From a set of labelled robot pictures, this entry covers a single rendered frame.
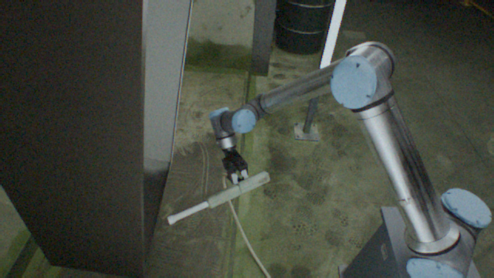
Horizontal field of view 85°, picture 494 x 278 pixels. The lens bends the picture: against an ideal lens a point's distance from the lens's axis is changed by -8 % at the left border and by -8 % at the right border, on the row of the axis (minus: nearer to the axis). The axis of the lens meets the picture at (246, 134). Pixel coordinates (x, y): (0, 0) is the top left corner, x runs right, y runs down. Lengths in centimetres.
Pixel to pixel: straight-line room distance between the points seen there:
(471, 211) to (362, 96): 57
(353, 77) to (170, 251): 139
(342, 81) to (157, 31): 68
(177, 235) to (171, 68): 101
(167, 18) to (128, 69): 63
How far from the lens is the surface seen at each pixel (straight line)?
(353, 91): 73
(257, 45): 286
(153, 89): 126
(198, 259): 172
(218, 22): 280
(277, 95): 111
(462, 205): 112
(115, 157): 64
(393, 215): 132
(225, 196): 128
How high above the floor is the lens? 163
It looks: 44 degrees down
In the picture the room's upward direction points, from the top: 4 degrees clockwise
